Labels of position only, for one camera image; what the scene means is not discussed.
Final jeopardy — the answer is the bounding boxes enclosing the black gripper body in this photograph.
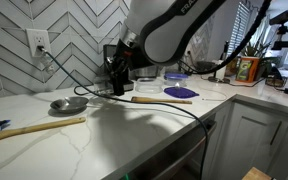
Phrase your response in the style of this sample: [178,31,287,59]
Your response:
[105,39,134,73]

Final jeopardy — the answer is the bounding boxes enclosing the black steel coffee maker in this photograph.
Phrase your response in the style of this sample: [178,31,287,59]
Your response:
[102,43,135,93]

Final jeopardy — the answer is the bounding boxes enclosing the steel utensil holder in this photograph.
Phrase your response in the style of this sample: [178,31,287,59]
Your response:
[133,64,161,80]

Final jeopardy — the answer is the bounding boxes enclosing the clear plastic container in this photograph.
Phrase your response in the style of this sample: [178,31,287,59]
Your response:
[134,77,164,95]

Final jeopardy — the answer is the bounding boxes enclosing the wooden flat spatula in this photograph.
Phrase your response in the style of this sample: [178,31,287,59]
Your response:
[130,96,193,106]

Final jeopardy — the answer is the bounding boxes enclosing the plastic container with blue lid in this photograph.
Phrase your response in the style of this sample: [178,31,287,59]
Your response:
[163,72,190,88]

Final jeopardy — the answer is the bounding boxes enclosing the small round metal plate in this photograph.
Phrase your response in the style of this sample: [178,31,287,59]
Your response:
[49,96,90,115]

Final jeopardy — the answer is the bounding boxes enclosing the purple plastic lid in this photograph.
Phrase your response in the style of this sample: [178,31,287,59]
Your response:
[163,86,200,100]

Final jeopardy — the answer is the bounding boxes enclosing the stainless dishwasher front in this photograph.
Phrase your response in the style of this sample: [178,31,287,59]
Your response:
[120,114,218,180]

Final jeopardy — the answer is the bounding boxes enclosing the black stand with round base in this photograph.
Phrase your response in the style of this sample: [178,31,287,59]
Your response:
[207,40,231,85]

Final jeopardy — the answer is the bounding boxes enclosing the wooden stick left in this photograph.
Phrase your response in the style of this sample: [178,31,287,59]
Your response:
[0,116,87,146]

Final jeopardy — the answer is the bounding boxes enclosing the white window blinds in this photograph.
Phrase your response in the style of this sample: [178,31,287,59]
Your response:
[226,1,252,58]

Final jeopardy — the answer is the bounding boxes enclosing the orange label box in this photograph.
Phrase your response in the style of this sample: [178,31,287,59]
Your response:
[235,56,261,84]

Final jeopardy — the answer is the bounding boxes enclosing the green potted plant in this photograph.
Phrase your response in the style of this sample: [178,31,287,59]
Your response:
[240,31,280,69]

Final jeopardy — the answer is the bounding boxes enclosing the grey cabinet door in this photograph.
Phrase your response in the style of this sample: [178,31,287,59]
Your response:
[213,99,288,180]

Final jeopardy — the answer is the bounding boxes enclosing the wooden board corner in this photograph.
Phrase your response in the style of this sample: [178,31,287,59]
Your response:
[241,166,274,180]

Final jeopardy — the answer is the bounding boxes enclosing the black coffee maker cord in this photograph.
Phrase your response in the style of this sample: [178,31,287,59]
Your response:
[73,85,116,98]

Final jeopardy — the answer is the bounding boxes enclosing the dark green power cable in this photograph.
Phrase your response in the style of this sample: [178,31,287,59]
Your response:
[37,45,209,180]

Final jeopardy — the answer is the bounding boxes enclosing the translucent white plug cord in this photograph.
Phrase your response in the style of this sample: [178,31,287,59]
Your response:
[41,53,57,76]

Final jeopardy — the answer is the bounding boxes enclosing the white wall outlet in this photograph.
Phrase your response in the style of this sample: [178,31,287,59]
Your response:
[25,28,52,58]

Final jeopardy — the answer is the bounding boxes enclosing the thin white cable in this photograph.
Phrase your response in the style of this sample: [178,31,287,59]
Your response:
[197,84,229,102]

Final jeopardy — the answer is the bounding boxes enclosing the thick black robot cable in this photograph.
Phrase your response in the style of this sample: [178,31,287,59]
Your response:
[178,0,273,76]

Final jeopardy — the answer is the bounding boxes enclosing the black camera on stand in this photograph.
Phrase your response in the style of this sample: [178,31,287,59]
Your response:
[268,5,288,52]

